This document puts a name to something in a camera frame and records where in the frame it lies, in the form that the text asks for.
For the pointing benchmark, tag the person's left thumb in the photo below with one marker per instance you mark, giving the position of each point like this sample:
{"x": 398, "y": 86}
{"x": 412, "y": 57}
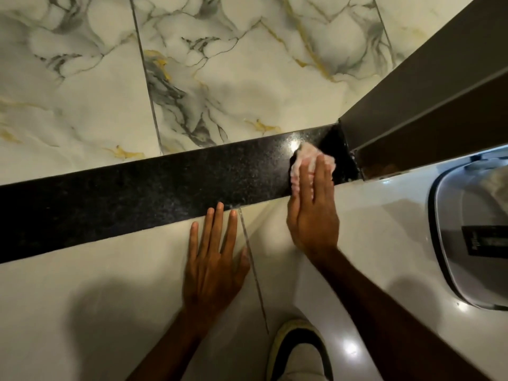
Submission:
{"x": 243, "y": 265}

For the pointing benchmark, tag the person's left middle finger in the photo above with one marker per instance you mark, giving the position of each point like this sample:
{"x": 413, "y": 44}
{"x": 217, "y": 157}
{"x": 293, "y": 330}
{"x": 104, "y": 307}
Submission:
{"x": 217, "y": 228}

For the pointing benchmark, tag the white and black shoe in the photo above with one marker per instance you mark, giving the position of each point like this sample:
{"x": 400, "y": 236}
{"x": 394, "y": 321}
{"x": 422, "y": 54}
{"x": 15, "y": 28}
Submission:
{"x": 297, "y": 353}

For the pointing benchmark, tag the pink cleaning cloth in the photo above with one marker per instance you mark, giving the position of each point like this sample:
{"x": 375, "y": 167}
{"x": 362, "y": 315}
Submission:
{"x": 305, "y": 154}

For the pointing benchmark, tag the person's left hand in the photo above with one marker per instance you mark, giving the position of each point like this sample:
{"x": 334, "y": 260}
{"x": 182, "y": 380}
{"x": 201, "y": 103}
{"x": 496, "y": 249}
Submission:
{"x": 210, "y": 277}

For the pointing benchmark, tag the black granite threshold strip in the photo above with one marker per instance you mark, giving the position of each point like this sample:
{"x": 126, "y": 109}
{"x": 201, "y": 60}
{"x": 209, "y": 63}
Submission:
{"x": 139, "y": 198}

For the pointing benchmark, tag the brown door frame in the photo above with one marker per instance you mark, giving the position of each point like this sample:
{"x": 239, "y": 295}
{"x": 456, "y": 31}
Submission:
{"x": 428, "y": 95}

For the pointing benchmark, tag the person's right hand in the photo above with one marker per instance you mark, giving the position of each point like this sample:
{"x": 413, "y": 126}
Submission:
{"x": 313, "y": 222}

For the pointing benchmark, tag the person's left forearm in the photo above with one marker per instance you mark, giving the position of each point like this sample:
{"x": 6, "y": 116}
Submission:
{"x": 178, "y": 349}

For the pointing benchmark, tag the person's right middle finger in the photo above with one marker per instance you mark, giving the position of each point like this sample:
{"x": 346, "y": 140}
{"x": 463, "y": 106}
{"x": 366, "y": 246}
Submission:
{"x": 324, "y": 178}

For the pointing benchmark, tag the person's left little finger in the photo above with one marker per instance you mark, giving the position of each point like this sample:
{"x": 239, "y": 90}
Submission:
{"x": 193, "y": 240}

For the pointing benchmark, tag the person's right forearm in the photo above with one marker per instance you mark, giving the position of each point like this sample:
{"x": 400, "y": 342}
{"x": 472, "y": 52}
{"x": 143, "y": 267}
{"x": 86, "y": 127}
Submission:
{"x": 389, "y": 325}

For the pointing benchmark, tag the person's right thumb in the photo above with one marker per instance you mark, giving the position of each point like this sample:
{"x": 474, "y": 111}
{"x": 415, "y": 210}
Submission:
{"x": 293, "y": 218}

